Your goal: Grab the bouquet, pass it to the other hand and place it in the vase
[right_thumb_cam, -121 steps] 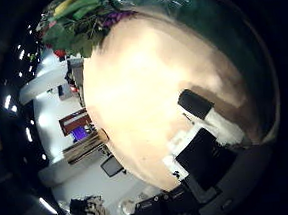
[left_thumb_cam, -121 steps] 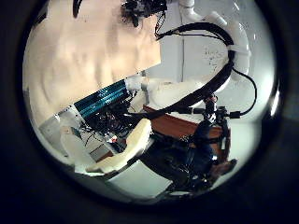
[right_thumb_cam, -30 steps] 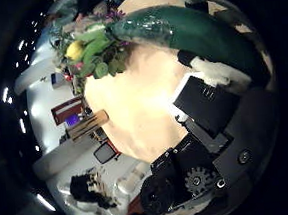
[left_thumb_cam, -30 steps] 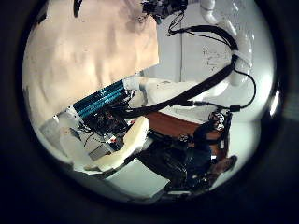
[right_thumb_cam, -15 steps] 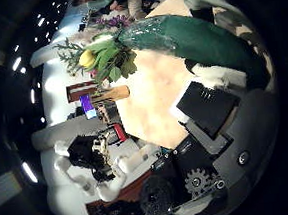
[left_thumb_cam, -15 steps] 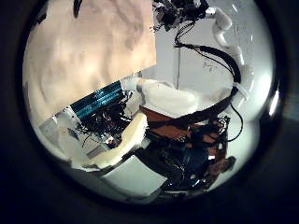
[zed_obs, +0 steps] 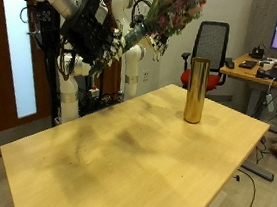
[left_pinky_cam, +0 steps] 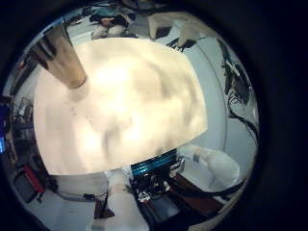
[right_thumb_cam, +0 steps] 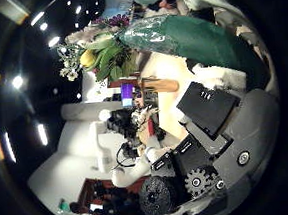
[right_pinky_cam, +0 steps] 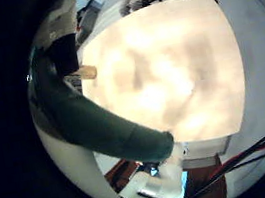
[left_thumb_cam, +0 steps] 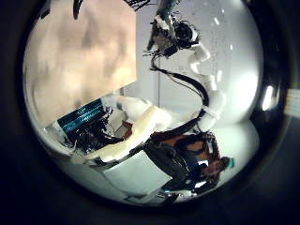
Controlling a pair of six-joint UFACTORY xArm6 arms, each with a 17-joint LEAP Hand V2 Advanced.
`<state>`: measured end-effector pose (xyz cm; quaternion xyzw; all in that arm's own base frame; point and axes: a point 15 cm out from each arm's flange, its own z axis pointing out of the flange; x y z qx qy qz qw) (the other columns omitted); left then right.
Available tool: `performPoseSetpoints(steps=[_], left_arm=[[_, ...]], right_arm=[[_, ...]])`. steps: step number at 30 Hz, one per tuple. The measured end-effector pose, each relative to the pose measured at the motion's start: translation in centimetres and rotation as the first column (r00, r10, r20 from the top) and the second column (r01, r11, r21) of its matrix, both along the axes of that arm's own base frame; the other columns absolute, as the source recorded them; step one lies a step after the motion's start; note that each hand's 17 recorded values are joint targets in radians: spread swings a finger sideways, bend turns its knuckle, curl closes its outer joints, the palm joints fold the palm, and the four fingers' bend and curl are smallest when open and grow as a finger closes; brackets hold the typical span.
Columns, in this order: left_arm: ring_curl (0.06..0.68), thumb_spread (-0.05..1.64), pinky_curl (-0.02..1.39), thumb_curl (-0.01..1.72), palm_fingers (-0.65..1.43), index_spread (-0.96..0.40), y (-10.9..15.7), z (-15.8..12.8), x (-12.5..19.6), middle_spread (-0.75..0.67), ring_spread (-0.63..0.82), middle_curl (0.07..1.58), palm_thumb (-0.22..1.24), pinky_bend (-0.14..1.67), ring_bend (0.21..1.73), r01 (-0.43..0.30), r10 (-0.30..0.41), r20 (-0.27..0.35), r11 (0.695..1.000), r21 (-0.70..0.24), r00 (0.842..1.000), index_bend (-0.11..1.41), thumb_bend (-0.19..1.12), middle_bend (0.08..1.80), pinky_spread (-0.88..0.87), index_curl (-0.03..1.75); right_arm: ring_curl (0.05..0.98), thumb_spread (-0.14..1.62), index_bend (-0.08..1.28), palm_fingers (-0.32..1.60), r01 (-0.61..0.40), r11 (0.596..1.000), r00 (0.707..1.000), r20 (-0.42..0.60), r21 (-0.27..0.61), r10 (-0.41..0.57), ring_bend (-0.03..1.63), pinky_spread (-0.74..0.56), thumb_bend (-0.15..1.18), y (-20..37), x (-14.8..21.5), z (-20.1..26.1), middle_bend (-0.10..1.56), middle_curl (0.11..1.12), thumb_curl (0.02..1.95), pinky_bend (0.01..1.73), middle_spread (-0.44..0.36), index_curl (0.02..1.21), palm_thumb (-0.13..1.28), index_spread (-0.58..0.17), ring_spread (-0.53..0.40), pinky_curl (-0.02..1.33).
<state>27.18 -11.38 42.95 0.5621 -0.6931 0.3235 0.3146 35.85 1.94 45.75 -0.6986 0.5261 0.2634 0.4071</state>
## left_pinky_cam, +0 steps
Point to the white box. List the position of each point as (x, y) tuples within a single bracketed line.
[(192, 30)]

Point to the seated person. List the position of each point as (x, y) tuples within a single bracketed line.
[(110, 19)]

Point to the computer monitor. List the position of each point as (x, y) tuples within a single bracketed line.
[(2, 145)]

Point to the black office chair red seat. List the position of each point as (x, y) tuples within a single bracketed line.
[(33, 179)]

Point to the gold cylindrical vase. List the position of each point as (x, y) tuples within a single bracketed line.
[(64, 61)]

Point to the blue metal control box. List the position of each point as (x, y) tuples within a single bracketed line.
[(150, 165)]

